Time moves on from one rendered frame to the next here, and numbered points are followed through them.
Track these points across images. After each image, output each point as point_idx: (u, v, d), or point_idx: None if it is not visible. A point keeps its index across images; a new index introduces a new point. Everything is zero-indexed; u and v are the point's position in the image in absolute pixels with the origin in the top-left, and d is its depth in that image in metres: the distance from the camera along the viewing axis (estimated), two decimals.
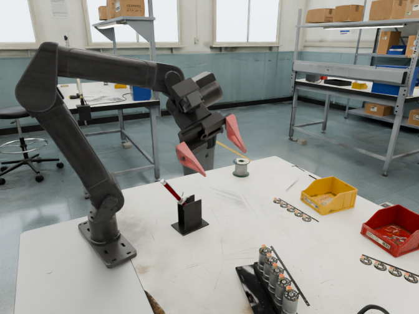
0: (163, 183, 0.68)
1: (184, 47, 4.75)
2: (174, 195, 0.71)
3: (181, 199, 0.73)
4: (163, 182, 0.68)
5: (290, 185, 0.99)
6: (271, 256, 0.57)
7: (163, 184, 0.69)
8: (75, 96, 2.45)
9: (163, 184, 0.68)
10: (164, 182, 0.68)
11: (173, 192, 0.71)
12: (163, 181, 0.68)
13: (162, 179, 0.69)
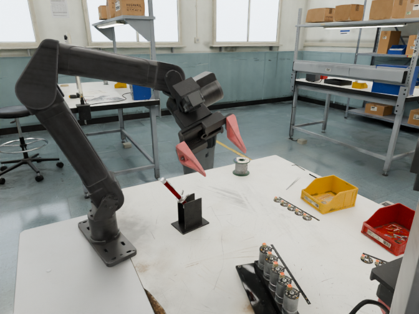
0: (163, 182, 0.68)
1: (184, 46, 4.75)
2: (174, 194, 0.71)
3: (181, 198, 0.72)
4: (163, 180, 0.68)
5: (290, 184, 0.98)
6: (272, 255, 0.57)
7: (163, 183, 0.68)
8: (75, 95, 2.45)
9: (163, 182, 0.68)
10: (164, 181, 0.68)
11: (174, 190, 0.71)
12: (163, 180, 0.68)
13: (162, 177, 0.69)
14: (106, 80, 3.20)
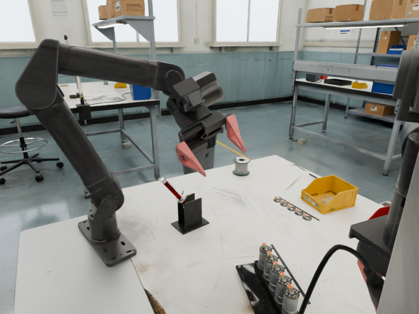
0: (163, 182, 0.68)
1: (184, 46, 4.75)
2: (174, 194, 0.71)
3: (181, 198, 0.72)
4: (163, 180, 0.68)
5: (290, 184, 0.98)
6: (272, 255, 0.57)
7: (163, 183, 0.68)
8: (75, 95, 2.45)
9: (163, 182, 0.68)
10: (164, 181, 0.68)
11: (174, 190, 0.71)
12: (163, 180, 0.68)
13: (162, 177, 0.69)
14: (106, 80, 3.20)
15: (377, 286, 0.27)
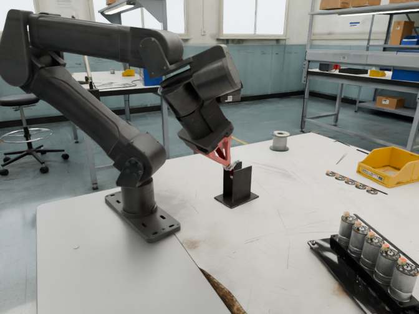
0: None
1: (191, 38, 4.63)
2: (223, 159, 0.59)
3: (230, 164, 0.61)
4: None
5: (340, 159, 0.87)
6: (361, 225, 0.45)
7: None
8: (82, 81, 2.33)
9: None
10: None
11: (222, 154, 0.59)
12: None
13: None
14: (113, 69, 3.08)
15: None
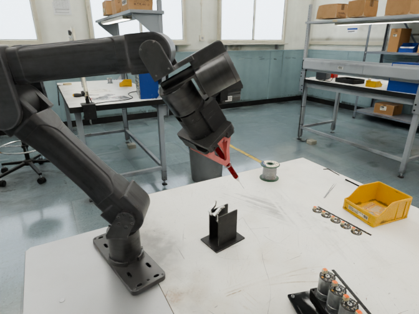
0: None
1: (189, 44, 4.64)
2: (223, 159, 0.59)
3: (230, 164, 0.61)
4: None
5: (328, 191, 0.88)
6: (337, 285, 0.46)
7: None
8: (79, 94, 2.34)
9: None
10: None
11: (222, 154, 0.59)
12: None
13: None
14: (110, 78, 3.09)
15: None
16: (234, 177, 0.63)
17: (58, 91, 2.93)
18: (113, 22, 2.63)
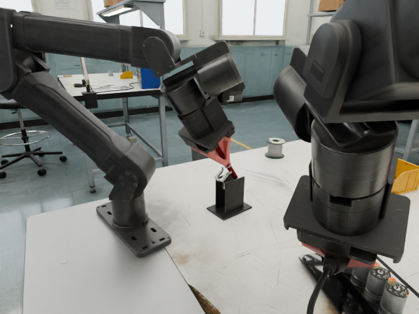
0: None
1: (189, 39, 4.62)
2: (223, 159, 0.59)
3: (230, 165, 0.61)
4: None
5: None
6: None
7: None
8: (80, 84, 2.32)
9: None
10: None
11: (222, 154, 0.59)
12: None
13: None
14: (111, 71, 3.07)
15: (336, 270, 0.27)
16: (233, 178, 0.63)
17: (58, 83, 2.91)
18: (113, 13, 2.61)
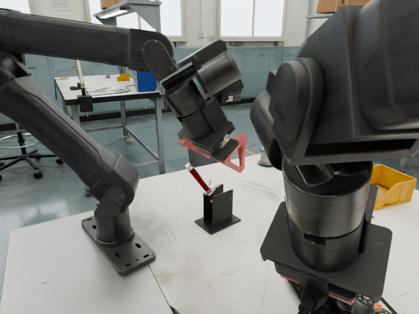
0: (189, 168, 0.54)
1: (187, 40, 4.61)
2: (202, 184, 0.57)
3: (209, 189, 0.59)
4: (189, 166, 0.54)
5: None
6: None
7: (189, 170, 0.54)
8: (76, 87, 2.31)
9: (188, 169, 0.54)
10: (190, 167, 0.54)
11: (201, 179, 0.57)
12: (189, 166, 0.54)
13: (187, 163, 0.55)
14: (108, 73, 3.06)
15: (313, 307, 0.26)
16: None
17: (55, 85, 2.89)
18: None
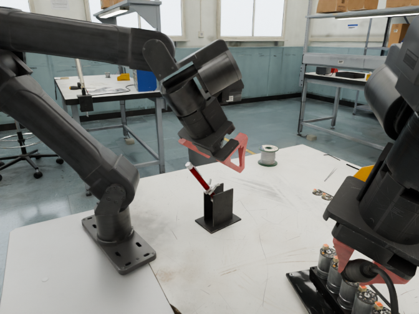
0: (189, 167, 0.54)
1: (187, 40, 4.61)
2: (202, 183, 0.57)
3: (210, 188, 0.59)
4: (189, 165, 0.54)
5: (328, 175, 0.85)
6: None
7: (190, 169, 0.54)
8: (76, 86, 2.31)
9: (189, 168, 0.54)
10: (190, 166, 0.54)
11: (201, 179, 0.57)
12: (189, 164, 0.54)
13: (187, 162, 0.55)
14: (108, 73, 3.06)
15: (372, 275, 0.25)
16: None
17: (55, 85, 2.89)
18: (110, 15, 2.60)
